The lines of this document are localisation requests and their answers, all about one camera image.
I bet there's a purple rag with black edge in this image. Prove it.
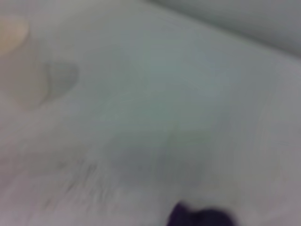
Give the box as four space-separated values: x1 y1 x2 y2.
167 201 238 226

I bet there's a white paper cup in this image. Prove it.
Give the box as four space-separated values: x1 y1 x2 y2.
0 16 31 57

